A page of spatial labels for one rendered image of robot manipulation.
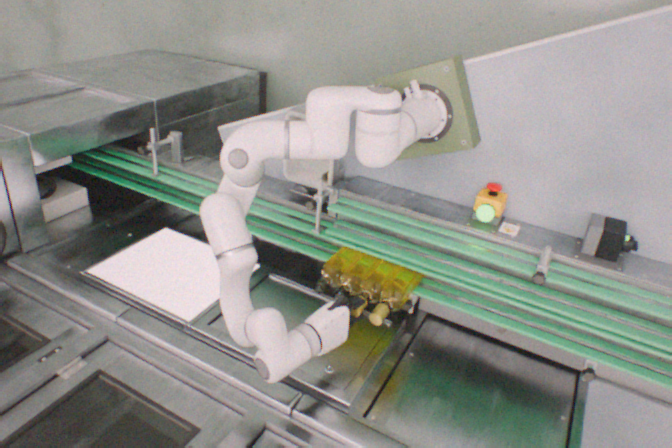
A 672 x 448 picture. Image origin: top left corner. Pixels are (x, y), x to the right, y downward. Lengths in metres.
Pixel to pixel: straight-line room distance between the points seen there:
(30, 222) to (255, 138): 0.98
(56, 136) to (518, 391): 1.52
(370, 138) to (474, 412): 0.68
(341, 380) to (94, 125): 1.17
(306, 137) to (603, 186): 0.74
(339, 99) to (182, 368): 0.74
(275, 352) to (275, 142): 0.43
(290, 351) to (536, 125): 0.80
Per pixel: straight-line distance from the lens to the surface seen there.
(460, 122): 1.33
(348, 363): 1.31
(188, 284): 1.55
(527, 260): 1.33
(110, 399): 1.34
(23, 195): 1.81
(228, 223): 1.07
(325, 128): 1.06
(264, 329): 1.06
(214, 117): 2.30
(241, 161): 1.05
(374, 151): 1.09
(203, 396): 1.30
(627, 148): 1.37
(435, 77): 1.33
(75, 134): 1.85
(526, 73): 1.35
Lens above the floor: 2.07
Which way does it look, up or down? 53 degrees down
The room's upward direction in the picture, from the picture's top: 127 degrees counter-clockwise
